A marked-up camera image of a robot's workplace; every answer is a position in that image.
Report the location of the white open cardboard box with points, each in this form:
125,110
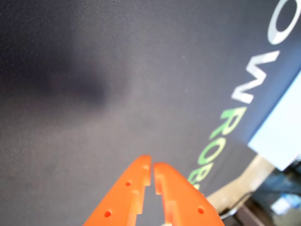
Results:
277,131

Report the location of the dark mat with WOWROBO print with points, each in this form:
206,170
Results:
70,129

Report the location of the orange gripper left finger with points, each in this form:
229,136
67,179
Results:
120,200

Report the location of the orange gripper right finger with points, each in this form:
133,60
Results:
185,204

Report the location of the blue white blurry object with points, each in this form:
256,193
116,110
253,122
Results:
285,203

